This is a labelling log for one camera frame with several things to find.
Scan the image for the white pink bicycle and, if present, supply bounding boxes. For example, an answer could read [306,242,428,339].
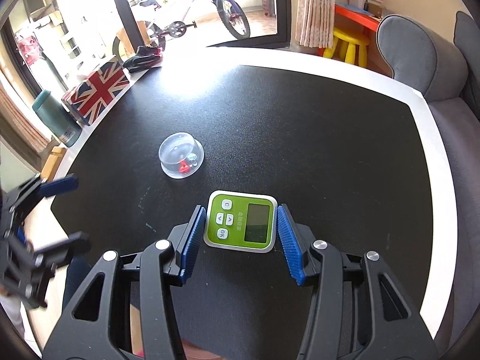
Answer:
[127,0,251,48]

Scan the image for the wooden chair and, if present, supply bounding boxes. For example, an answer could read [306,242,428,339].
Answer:
[41,146,67,181]

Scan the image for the orange kids table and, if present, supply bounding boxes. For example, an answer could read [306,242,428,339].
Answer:
[317,4,379,61]

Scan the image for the green white digital timer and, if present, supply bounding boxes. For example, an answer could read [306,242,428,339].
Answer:
[203,190,278,254]

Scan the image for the teal thermos bottle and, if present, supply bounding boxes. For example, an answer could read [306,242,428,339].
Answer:
[32,89,81,147]

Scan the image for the union jack tissue box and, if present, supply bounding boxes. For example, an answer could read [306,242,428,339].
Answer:
[61,56,129,125]

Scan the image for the pink patterned curtain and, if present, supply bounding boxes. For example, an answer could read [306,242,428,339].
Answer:
[295,0,336,49]

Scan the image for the yellow plastic stool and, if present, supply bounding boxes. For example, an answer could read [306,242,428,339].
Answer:
[322,27,370,68]

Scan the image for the grey sofa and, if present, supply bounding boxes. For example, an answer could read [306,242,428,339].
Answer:
[377,11,479,359]

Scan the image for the black gloves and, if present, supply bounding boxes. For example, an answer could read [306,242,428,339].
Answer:
[123,46,164,73]

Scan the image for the clear round plastic container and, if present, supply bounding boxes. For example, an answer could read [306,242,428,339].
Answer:
[158,133,204,180]

